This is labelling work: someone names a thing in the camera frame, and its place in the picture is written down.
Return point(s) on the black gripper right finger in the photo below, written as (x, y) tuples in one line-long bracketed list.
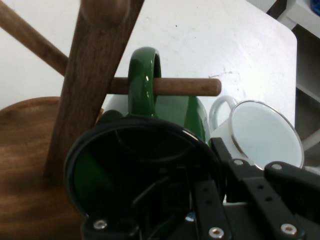
[(260, 190)]

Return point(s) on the brown wooden mug tree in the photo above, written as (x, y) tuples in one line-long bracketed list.
[(87, 75)]

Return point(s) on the green enamel mug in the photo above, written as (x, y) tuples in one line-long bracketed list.
[(140, 75)]

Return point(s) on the white enamel mug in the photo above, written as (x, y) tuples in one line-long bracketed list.
[(265, 135)]

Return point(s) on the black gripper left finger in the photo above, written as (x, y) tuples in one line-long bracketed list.
[(210, 212)]

